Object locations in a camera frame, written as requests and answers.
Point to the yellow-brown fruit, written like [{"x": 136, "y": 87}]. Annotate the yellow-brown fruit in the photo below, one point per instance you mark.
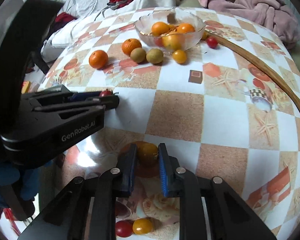
[{"x": 147, "y": 154}]

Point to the red tomato by stick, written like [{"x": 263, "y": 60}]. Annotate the red tomato by stick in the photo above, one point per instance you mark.
[{"x": 212, "y": 42}]

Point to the yellow fruit in bowl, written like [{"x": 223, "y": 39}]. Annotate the yellow fruit in bowl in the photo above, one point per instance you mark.
[{"x": 173, "y": 42}]

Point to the orange in bowl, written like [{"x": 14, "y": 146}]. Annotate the orange in bowl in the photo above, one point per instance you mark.
[
  {"x": 159, "y": 28},
  {"x": 185, "y": 28}
]

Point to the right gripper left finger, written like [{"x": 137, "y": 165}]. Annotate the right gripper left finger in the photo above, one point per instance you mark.
[{"x": 85, "y": 208}]

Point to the orange in bowl right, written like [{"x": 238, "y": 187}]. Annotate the orange in bowl right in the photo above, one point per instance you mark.
[{"x": 185, "y": 28}]

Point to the longan beside mandarin right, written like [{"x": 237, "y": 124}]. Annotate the longan beside mandarin right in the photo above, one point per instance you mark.
[{"x": 155, "y": 56}]

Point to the longan beside mandarin left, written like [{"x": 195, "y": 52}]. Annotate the longan beside mandarin left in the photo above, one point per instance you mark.
[{"x": 138, "y": 55}]

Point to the long wooden stick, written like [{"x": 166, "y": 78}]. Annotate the long wooden stick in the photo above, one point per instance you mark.
[{"x": 260, "y": 65}]

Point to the olive tomato behind bowl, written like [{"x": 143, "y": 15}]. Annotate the olive tomato behind bowl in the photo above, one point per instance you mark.
[{"x": 205, "y": 35}]

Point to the clear glass fruit bowl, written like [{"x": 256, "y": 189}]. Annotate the clear glass fruit bowl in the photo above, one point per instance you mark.
[{"x": 173, "y": 18}]

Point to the yellow tomato below bowl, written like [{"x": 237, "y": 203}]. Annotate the yellow tomato below bowl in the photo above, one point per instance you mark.
[{"x": 179, "y": 56}]

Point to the red tomato at bottom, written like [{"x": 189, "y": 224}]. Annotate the red tomato at bottom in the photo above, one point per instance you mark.
[{"x": 123, "y": 228}]

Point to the orange mandarin near bowl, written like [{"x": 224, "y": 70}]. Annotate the orange mandarin near bowl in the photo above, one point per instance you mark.
[{"x": 129, "y": 45}]

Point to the orange mandarin far left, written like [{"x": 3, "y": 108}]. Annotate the orange mandarin far left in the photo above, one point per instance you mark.
[{"x": 98, "y": 59}]

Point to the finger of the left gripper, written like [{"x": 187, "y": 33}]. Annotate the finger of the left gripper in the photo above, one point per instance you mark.
[
  {"x": 65, "y": 106},
  {"x": 65, "y": 93}
]

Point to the longan beside mandarin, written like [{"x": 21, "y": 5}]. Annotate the longan beside mandarin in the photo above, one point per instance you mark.
[
  {"x": 138, "y": 55},
  {"x": 155, "y": 56}
]

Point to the yellow tomato at bottom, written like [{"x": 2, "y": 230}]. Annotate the yellow tomato at bottom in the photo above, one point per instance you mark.
[{"x": 142, "y": 226}]

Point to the red tomato with stem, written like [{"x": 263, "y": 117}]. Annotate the red tomato with stem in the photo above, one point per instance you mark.
[{"x": 106, "y": 92}]

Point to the white sofa cover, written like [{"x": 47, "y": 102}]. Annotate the white sofa cover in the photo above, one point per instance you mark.
[{"x": 85, "y": 11}]

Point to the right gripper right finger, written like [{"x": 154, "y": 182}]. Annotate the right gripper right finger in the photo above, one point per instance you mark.
[{"x": 209, "y": 208}]

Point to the pink fleece blanket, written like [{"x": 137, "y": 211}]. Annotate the pink fleece blanket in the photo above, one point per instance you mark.
[{"x": 274, "y": 15}]

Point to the orange in bowl left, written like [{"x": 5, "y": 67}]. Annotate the orange in bowl left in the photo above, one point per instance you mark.
[{"x": 159, "y": 28}]

